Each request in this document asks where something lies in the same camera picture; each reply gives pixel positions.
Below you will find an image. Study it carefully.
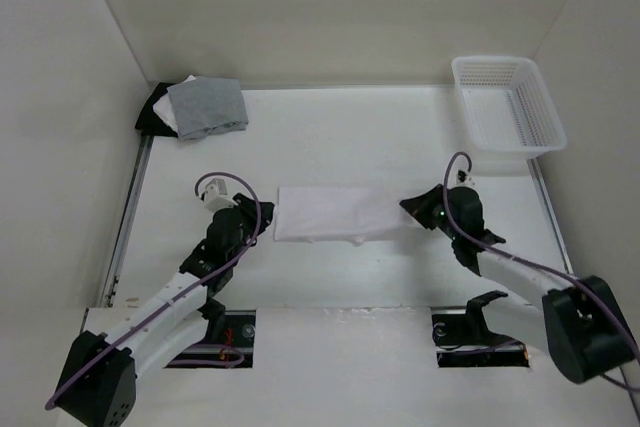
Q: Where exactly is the folded white tank top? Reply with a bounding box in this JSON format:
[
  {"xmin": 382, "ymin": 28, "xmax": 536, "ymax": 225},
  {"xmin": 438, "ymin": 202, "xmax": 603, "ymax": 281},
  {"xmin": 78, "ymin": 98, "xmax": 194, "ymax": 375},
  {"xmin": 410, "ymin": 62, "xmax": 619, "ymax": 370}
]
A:
[{"xmin": 153, "ymin": 75, "xmax": 197, "ymax": 139}]

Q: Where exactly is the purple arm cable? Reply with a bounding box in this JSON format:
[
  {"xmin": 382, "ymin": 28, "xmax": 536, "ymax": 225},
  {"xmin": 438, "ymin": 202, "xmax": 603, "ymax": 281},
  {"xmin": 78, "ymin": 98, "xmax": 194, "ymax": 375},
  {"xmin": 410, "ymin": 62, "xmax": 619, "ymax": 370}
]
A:
[
  {"xmin": 443, "ymin": 151, "xmax": 640, "ymax": 393},
  {"xmin": 44, "ymin": 171, "xmax": 262, "ymax": 411}
]

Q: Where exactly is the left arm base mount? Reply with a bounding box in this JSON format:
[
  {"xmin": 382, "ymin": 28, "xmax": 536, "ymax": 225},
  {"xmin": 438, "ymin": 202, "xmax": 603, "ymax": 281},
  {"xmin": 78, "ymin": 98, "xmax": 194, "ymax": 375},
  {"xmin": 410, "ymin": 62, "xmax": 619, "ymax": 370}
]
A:
[{"xmin": 167, "ymin": 310, "xmax": 257, "ymax": 369}]

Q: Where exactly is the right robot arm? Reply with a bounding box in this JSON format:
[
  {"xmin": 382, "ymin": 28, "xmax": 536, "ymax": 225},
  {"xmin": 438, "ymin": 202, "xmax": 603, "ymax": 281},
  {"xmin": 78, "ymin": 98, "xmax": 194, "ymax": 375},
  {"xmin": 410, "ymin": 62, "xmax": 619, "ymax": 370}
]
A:
[{"xmin": 399, "ymin": 184, "xmax": 639, "ymax": 384}]

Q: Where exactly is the folded grey tank top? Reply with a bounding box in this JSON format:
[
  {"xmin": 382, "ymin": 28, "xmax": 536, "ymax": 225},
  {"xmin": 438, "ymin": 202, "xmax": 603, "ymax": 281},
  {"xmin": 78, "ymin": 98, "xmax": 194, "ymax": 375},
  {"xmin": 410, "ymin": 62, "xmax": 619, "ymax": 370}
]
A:
[{"xmin": 168, "ymin": 76, "xmax": 249, "ymax": 141}]

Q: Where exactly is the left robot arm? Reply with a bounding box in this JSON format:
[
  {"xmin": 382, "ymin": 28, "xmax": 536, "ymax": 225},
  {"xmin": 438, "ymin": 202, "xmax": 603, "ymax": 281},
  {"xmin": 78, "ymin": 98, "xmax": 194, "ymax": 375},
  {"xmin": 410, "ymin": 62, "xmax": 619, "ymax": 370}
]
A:
[{"xmin": 46, "ymin": 194, "xmax": 275, "ymax": 426}]

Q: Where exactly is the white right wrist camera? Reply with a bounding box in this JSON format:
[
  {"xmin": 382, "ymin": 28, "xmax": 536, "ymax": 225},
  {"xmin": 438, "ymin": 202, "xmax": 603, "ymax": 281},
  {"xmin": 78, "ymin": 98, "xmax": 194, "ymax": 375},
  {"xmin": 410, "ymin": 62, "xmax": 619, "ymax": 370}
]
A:
[{"xmin": 456, "ymin": 170, "xmax": 474, "ymax": 185}]

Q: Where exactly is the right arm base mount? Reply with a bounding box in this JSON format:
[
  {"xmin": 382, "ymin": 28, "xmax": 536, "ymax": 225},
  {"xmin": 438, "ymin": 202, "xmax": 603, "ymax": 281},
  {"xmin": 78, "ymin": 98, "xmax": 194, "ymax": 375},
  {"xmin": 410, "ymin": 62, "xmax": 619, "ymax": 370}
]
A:
[{"xmin": 431, "ymin": 291, "xmax": 530, "ymax": 368}]

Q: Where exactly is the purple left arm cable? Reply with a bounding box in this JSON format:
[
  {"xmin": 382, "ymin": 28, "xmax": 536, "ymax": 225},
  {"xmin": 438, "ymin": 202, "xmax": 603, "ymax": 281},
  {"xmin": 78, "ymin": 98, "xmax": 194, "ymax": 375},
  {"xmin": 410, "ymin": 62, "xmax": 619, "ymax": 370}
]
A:
[{"xmin": 44, "ymin": 171, "xmax": 262, "ymax": 411}]

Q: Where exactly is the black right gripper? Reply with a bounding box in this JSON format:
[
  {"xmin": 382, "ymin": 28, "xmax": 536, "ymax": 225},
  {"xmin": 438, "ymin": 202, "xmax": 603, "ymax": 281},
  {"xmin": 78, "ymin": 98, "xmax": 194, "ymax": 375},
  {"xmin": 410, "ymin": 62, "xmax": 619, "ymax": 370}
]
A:
[{"xmin": 400, "ymin": 183, "xmax": 460, "ymax": 241}]

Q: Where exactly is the folded black tank top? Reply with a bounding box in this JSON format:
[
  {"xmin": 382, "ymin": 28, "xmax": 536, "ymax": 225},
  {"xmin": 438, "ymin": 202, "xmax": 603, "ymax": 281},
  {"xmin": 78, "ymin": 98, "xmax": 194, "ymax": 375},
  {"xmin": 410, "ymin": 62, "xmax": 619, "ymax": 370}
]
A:
[{"xmin": 135, "ymin": 82, "xmax": 178, "ymax": 138}]

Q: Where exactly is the white tank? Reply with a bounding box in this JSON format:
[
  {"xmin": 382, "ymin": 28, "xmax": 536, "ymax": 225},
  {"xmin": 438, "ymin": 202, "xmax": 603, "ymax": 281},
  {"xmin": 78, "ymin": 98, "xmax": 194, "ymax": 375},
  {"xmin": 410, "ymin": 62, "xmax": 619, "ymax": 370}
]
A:
[
  {"xmin": 153, "ymin": 75, "xmax": 197, "ymax": 139},
  {"xmin": 274, "ymin": 186, "xmax": 417, "ymax": 245}
]

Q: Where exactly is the white plastic basket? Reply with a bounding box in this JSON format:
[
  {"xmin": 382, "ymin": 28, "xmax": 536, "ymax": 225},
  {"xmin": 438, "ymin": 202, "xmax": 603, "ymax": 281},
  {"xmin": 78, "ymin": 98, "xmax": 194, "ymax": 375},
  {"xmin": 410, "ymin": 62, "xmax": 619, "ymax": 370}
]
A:
[{"xmin": 451, "ymin": 55, "xmax": 567, "ymax": 161}]

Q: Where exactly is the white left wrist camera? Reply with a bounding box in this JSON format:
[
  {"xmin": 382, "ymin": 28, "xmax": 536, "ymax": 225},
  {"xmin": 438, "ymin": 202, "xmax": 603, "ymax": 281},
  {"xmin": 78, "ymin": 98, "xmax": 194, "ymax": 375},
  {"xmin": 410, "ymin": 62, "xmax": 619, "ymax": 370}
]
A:
[{"xmin": 200, "ymin": 177, "xmax": 235, "ymax": 213}]

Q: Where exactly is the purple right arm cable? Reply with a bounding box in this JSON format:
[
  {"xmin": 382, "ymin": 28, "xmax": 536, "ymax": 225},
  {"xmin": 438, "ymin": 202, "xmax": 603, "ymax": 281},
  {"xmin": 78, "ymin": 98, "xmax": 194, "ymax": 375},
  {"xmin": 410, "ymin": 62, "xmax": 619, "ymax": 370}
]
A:
[{"xmin": 443, "ymin": 151, "xmax": 640, "ymax": 393}]

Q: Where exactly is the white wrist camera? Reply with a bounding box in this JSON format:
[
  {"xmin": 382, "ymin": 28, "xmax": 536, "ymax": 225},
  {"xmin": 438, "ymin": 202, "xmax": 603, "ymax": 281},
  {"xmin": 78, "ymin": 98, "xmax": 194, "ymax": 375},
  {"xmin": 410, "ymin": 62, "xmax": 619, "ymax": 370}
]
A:
[
  {"xmin": 456, "ymin": 170, "xmax": 474, "ymax": 185},
  {"xmin": 200, "ymin": 177, "xmax": 235, "ymax": 213}
]

